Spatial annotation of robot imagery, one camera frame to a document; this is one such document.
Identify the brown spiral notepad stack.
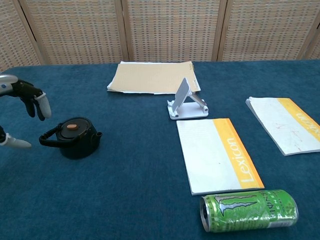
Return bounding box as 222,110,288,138
106,60,202,95

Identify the white folding phone stand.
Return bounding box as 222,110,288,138
166,77,209,120

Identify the black round object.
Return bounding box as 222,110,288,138
38,117,104,160

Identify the white yellow Lexicon booklet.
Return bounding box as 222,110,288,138
176,118,265,196
245,96,320,157

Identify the woven folding screen panel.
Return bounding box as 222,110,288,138
217,0,320,62
18,0,130,65
121,0,227,63
0,0,42,72
306,14,320,60

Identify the blue tablecloth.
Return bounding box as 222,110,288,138
0,59,320,240

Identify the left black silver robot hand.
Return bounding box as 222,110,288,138
0,74,53,150

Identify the green Monster energy can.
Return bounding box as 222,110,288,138
199,189,299,233

